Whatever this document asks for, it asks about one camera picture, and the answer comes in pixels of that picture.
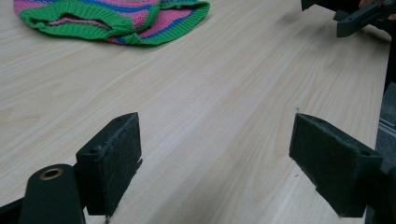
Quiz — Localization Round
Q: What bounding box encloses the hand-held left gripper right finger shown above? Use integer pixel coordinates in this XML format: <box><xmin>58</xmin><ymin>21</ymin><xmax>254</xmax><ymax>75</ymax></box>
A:
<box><xmin>288</xmin><ymin>112</ymin><xmax>384</xmax><ymax>218</ymax></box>

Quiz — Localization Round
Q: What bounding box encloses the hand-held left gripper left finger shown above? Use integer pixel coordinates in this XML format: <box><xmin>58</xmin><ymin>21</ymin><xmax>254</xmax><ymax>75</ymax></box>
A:
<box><xmin>75</xmin><ymin>112</ymin><xmax>144</xmax><ymax>217</ymax></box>

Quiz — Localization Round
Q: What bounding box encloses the pink green blue knitted garment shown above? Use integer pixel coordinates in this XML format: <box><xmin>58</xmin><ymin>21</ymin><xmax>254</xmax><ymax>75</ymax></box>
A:
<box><xmin>12</xmin><ymin>0</ymin><xmax>211</xmax><ymax>47</ymax></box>

